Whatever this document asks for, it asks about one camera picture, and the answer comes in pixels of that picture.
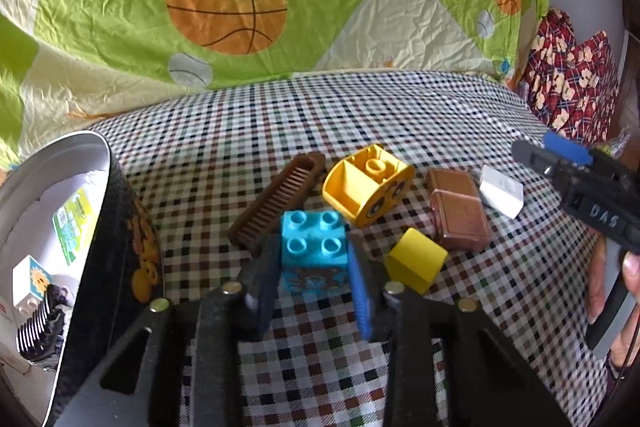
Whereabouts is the green label plastic pack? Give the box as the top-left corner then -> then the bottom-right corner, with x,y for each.
52,189 -> 96,265

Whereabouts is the brown comb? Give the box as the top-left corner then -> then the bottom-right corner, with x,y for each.
227,152 -> 328,253

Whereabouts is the round black metal tin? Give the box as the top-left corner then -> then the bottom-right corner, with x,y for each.
0,132 -> 163,427

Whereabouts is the yellow rounded toy brick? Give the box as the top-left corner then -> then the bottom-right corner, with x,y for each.
322,144 -> 414,228

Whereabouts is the checkered tablecloth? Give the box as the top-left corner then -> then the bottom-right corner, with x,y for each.
65,69 -> 616,427

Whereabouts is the small white box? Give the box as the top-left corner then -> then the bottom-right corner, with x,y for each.
479,164 -> 525,219

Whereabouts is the blue toy brick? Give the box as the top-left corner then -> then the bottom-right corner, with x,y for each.
280,209 -> 349,295

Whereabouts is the red bear print cloth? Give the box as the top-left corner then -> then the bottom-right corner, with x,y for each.
520,9 -> 621,145

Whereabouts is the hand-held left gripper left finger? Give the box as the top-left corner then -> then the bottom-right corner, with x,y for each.
50,232 -> 282,427

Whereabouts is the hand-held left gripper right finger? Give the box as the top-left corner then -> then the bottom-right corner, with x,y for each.
347,242 -> 571,427

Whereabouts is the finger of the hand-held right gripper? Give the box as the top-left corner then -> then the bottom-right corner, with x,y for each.
542,131 -> 601,168
511,140 -> 568,188

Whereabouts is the clear plastic bag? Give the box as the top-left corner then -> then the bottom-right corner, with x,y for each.
597,129 -> 633,158

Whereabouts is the person's right hand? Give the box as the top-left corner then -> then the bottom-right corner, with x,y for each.
586,237 -> 640,378

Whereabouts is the brown chocolate-like block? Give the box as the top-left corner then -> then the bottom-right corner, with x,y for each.
426,168 -> 492,253

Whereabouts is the white sun print block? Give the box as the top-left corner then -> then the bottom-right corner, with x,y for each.
12,255 -> 53,310

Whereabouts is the yellow cube block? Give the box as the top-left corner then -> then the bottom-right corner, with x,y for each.
384,227 -> 448,295

